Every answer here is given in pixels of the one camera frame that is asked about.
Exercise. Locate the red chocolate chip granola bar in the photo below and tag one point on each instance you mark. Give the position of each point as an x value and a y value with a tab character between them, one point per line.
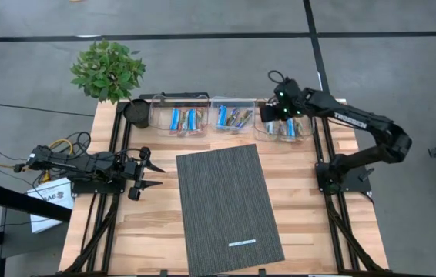
183	125

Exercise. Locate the black right frame rails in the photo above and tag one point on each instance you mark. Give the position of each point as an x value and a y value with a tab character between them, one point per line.
327	215

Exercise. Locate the black table clamp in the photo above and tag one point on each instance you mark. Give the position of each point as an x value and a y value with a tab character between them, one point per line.
163	273
262	272

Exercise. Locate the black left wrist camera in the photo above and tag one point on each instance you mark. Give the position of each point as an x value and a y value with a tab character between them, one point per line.
131	170

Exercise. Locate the frosted plastic bin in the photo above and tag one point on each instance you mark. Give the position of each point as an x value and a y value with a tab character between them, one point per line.
214	123

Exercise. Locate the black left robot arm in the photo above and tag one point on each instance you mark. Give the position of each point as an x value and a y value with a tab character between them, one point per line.
79	163

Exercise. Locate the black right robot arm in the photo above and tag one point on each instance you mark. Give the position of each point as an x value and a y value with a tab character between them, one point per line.
356	117

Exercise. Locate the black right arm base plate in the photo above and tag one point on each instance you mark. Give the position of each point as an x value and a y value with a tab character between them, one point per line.
353	184

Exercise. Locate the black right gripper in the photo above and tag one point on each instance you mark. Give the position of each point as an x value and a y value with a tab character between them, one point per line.
285	104

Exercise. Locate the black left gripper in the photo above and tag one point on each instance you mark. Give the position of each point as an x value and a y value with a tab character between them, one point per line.
143	173

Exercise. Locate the white printed paper bag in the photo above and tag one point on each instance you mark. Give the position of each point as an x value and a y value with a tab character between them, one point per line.
50	204

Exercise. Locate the clear plastic bin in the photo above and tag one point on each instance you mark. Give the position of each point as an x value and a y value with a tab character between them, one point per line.
160	115
308	129

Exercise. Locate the grey woven placemat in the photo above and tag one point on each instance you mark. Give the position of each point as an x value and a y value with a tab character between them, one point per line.
229	200

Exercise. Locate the white label strip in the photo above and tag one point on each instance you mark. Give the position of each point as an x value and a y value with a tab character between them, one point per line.
242	242

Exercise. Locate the dark multicoloured granola bar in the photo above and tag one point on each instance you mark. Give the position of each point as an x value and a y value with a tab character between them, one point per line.
239	120

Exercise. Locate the green leafy plant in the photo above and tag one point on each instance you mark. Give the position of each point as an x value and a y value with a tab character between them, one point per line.
106	71

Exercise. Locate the black metal beam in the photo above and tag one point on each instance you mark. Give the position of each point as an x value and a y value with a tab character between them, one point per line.
17	202

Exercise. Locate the black plant pot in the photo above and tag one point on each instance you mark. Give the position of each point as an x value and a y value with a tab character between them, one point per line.
137	113

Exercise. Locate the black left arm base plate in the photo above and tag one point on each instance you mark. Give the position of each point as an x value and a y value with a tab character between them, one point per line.
94	187

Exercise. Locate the black rear bracket bar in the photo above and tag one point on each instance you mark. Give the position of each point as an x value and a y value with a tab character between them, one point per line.
179	95

